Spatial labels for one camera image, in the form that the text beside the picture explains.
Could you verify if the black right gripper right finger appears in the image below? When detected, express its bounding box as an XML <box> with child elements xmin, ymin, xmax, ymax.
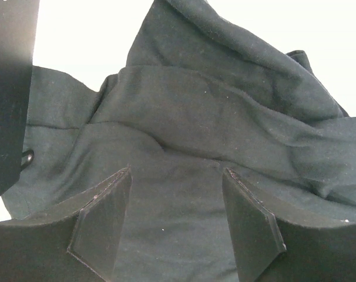
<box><xmin>222</xmin><ymin>169</ymin><xmax>356</xmax><ymax>281</ymax></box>

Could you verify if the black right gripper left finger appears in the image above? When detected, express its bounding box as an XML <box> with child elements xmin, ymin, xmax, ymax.
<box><xmin>0</xmin><ymin>167</ymin><xmax>132</xmax><ymax>281</ymax></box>

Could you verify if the black cloth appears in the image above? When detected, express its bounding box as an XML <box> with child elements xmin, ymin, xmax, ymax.
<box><xmin>3</xmin><ymin>1</ymin><xmax>356</xmax><ymax>281</ymax></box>

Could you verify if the black wire dish rack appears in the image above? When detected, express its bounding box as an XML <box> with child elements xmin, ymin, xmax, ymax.
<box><xmin>0</xmin><ymin>0</ymin><xmax>39</xmax><ymax>196</ymax></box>

